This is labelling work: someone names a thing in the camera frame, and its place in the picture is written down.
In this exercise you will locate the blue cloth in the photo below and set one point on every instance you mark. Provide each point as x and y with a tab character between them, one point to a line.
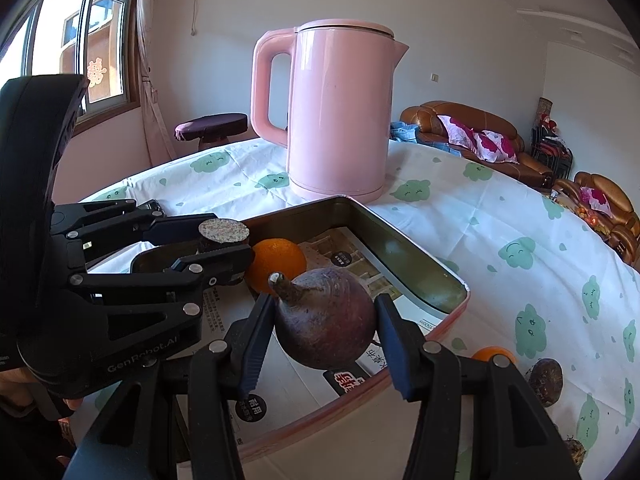
404	131

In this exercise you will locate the purple cushioned stool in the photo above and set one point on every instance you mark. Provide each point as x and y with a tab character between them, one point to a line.
210	125

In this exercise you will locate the orange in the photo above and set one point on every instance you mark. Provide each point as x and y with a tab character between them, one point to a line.
275	260
486	353

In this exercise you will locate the purple passion fruit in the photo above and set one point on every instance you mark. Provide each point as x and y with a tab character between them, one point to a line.
325	320

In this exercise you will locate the pink curtain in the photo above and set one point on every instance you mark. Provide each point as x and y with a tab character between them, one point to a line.
150	85

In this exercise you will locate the tall patterned cylinder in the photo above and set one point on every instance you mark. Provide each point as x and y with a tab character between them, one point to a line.
545	106

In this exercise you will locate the dark brown passion fruit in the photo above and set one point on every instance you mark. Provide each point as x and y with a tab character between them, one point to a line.
546	382

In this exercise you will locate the brown leather sofa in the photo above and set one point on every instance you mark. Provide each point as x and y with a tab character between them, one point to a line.
430	115

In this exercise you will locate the pink electric kettle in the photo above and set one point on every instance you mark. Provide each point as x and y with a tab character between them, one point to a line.
340	110

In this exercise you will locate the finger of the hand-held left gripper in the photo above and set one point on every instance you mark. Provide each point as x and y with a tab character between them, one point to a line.
220	265
175	230

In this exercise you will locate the small brown fruit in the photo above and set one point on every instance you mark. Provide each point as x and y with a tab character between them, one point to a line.
575	454

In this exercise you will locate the pink metal tin box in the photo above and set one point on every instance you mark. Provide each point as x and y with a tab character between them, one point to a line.
400	260

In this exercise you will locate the brown leather armchair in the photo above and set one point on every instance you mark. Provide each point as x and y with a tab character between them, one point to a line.
600	182

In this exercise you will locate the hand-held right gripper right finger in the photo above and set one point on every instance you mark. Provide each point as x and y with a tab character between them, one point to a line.
397	350

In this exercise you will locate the stack of dark chairs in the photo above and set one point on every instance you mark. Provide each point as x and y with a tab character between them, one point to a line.
550	152

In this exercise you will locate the red plush toy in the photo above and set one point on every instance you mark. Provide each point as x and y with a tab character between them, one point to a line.
550	122

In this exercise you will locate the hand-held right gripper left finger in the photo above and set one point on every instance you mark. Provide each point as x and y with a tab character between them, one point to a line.
254	345

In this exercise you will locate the pink floral cushion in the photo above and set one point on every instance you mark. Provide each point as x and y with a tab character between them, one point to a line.
495	146
600	200
457	132

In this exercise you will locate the person's left hand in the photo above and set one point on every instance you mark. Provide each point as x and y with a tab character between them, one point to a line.
15	380

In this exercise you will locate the window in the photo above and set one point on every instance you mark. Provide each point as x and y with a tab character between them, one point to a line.
105	50

